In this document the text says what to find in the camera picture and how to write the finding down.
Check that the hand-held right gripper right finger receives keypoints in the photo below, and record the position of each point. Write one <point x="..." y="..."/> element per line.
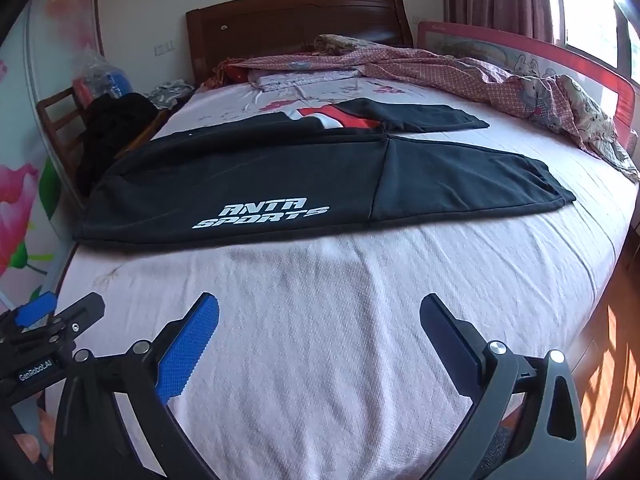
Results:
<point x="450" y="342"/>

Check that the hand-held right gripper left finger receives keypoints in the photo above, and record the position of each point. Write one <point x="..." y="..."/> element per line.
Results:
<point x="190" y="345"/>

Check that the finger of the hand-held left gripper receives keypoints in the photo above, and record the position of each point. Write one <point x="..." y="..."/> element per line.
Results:
<point x="35" y="308"/>
<point x="82" y="311"/>

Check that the black pants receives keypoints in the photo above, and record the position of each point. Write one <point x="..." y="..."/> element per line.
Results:
<point x="280" y="175"/>

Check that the person's grey trousers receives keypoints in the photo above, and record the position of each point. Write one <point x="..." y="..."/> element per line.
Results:
<point x="495" y="447"/>

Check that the floral wardrobe door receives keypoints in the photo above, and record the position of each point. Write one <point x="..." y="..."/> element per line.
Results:
<point x="30" y="185"/>

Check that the bed with pink sheet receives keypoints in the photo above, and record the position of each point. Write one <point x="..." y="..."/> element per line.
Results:
<point x="325" y="310"/>

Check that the wooden chair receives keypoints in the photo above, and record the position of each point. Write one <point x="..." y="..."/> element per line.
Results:
<point x="50" y="110"/>

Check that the clear plastic bag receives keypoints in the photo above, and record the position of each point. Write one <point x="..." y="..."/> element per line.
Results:
<point x="100" y="80"/>

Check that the grey patterned cloth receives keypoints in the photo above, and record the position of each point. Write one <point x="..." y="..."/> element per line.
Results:
<point x="170" y="92"/>

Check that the pink checkered quilt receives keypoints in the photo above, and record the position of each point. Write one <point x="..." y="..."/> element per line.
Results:
<point x="425" y="70"/>

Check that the red cloth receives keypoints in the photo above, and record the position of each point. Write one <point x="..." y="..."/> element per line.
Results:
<point x="231" y="71"/>

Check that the lilac floral pillow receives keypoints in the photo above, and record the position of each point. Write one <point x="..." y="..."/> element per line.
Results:
<point x="300" y="79"/>

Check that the dark wooden headboard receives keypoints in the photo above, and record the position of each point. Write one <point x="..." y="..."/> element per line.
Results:
<point x="300" y="20"/>

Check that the window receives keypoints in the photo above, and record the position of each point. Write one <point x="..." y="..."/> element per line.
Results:
<point x="590" y="10"/>

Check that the white wall socket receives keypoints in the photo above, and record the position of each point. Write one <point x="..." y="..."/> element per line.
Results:
<point x="164" y="48"/>

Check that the red bed guard rail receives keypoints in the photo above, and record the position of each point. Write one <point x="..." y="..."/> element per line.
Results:
<point x="500" y="50"/>

